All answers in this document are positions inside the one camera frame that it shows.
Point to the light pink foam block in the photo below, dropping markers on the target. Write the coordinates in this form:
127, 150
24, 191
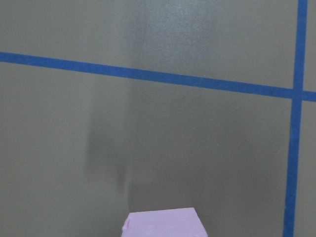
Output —
179, 222

